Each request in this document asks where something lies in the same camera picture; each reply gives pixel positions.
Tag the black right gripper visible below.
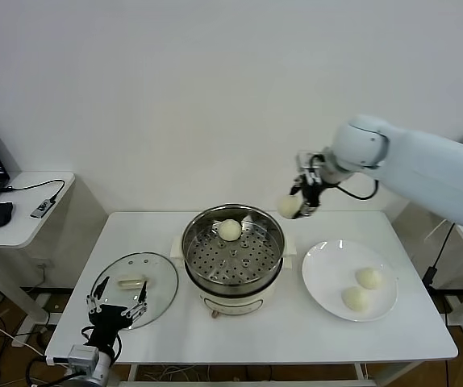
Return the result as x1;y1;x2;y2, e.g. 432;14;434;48
290;171;324;221

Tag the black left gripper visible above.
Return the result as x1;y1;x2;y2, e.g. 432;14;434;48
86;276;149;348

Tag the white steamed baozi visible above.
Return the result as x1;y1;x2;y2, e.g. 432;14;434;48
218;219;242;242
341;286;371;314
276;193;302;219
355;268;385;291

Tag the round glass pot lid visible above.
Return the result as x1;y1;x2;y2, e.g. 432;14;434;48
90;252;179;331

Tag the perforated steel steamer basket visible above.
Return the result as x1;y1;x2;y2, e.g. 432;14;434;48
181;205;286;285

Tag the round white plate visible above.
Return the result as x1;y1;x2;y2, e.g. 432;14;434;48
302;239;399;323

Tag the white electric cooker pot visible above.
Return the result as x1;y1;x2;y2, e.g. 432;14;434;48
169;233;298;319

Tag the white rounded side table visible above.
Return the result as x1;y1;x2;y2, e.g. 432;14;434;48
0;172;77;347

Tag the grey usb hub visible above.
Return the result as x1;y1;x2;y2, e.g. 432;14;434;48
30;198;56;220

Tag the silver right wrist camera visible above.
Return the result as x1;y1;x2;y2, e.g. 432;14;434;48
298;152;322;171

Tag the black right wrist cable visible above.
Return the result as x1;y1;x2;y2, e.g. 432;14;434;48
335;179;380;201

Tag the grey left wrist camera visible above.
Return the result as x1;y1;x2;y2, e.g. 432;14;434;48
45;344;100;370

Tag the black usb hub cable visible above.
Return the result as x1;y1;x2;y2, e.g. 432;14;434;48
0;179;66;202

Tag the black power adapter cable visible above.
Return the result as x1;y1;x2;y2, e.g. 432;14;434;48
423;223;458;291

